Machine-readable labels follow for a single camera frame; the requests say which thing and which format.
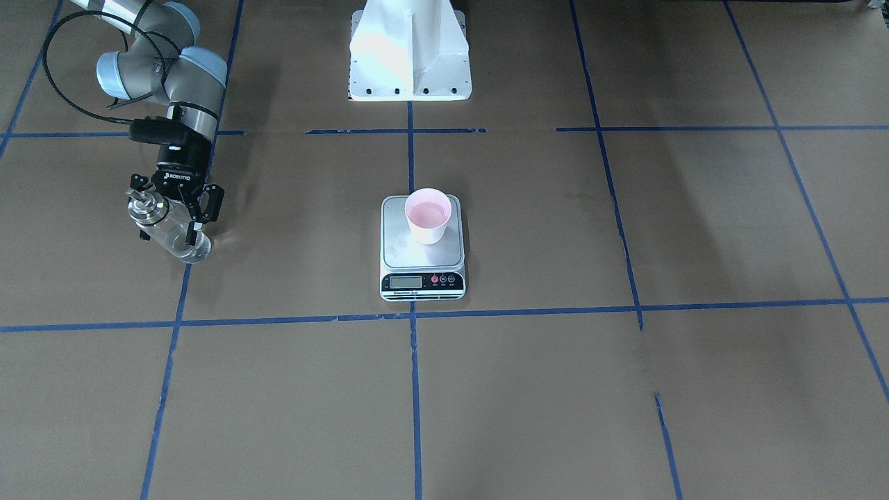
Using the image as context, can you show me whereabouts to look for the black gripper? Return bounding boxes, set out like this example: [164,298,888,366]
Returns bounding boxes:
[126,135,225,246]

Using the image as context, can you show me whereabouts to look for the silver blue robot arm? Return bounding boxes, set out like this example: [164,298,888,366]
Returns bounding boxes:
[67,1,228,263]

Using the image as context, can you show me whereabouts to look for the silver digital kitchen scale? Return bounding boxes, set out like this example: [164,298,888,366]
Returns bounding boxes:
[380,195,467,301]

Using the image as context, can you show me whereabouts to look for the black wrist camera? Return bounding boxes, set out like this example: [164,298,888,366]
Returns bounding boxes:
[129,117,192,146]

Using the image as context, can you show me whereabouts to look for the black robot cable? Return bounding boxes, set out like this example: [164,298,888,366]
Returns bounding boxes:
[42,0,183,126]

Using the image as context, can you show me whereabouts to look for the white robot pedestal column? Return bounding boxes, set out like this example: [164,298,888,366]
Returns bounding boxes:
[347,1,473,102]

